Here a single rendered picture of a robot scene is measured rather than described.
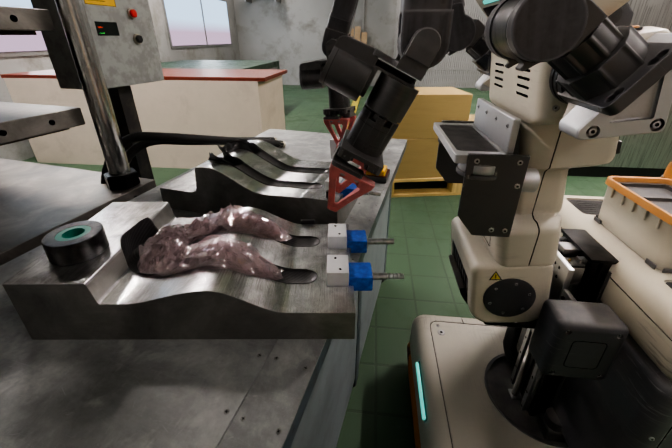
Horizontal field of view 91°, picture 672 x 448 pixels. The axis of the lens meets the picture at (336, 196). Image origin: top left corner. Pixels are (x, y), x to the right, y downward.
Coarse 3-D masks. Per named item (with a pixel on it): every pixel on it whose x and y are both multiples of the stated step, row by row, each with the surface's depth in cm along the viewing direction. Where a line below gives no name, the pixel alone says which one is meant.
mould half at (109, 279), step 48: (48, 288) 47; (96, 288) 48; (144, 288) 51; (192, 288) 48; (240, 288) 50; (288, 288) 54; (336, 288) 54; (48, 336) 51; (96, 336) 51; (144, 336) 51; (192, 336) 51; (240, 336) 51; (288, 336) 51; (336, 336) 51
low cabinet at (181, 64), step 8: (168, 64) 517; (176, 64) 517; (184, 64) 517; (192, 64) 517; (200, 64) 517; (208, 64) 517; (216, 64) 517; (224, 64) 517; (232, 64) 517; (240, 64) 517; (248, 64) 517; (256, 64) 517; (264, 64) 531; (272, 64) 572
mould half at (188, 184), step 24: (264, 144) 101; (216, 168) 82; (264, 168) 91; (168, 192) 89; (192, 192) 86; (216, 192) 84; (240, 192) 82; (264, 192) 81; (288, 192) 80; (312, 192) 79; (288, 216) 80; (312, 216) 78; (336, 216) 76
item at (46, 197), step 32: (0, 160) 131; (0, 192) 104; (32, 192) 104; (64, 192) 104; (96, 192) 104; (128, 192) 105; (0, 224) 86; (32, 224) 86; (64, 224) 87; (0, 256) 75
